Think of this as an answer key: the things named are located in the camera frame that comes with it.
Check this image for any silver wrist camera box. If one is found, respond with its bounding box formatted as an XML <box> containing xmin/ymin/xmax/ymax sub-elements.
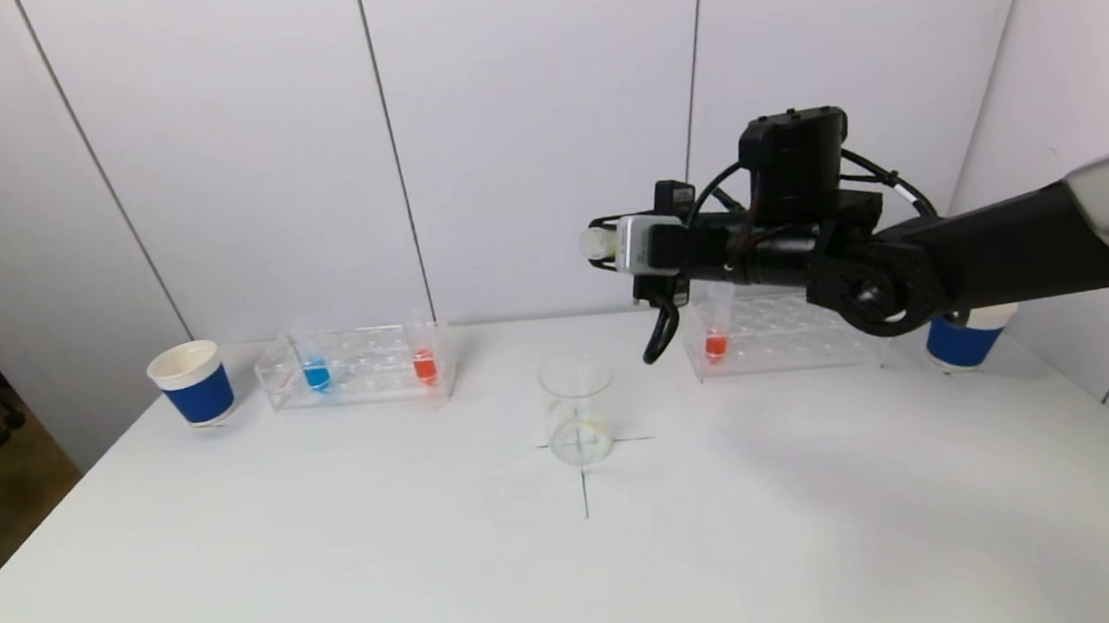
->
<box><xmin>613</xmin><ymin>211</ymin><xmax>691</xmax><ymax>279</ymax></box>

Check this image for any black looped camera cable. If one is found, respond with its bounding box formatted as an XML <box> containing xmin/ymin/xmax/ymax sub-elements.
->
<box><xmin>635</xmin><ymin>285</ymin><xmax>687</xmax><ymax>366</ymax></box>

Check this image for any clear acrylic test tube rack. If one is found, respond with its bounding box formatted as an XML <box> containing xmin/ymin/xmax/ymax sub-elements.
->
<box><xmin>252</xmin><ymin>318</ymin><xmax>461</xmax><ymax>416</ymax></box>
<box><xmin>679</xmin><ymin>267</ymin><xmax>897</xmax><ymax>384</ymax></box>

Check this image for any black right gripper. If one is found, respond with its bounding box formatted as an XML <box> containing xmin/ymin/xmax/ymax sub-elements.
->
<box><xmin>584</xmin><ymin>173</ymin><xmax>761</xmax><ymax>314</ymax></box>

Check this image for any test tube with blue pigment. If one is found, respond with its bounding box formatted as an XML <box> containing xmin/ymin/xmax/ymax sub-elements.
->
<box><xmin>286</xmin><ymin>316</ymin><xmax>334</xmax><ymax>397</ymax></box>

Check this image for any blue white paper cup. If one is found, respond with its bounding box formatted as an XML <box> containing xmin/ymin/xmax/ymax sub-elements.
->
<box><xmin>144</xmin><ymin>338</ymin><xmax>239</xmax><ymax>432</ymax></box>
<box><xmin>922</xmin><ymin>301</ymin><xmax>1024</xmax><ymax>376</ymax></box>

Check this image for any clear glass beaker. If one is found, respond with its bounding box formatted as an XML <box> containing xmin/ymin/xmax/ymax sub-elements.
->
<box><xmin>535</xmin><ymin>349</ymin><xmax>622</xmax><ymax>471</ymax></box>

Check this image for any test tube with red pigment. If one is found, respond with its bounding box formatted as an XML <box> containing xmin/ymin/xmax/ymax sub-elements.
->
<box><xmin>698</xmin><ymin>281</ymin><xmax>743</xmax><ymax>365</ymax></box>
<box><xmin>404</xmin><ymin>310</ymin><xmax>442</xmax><ymax>388</ymax></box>

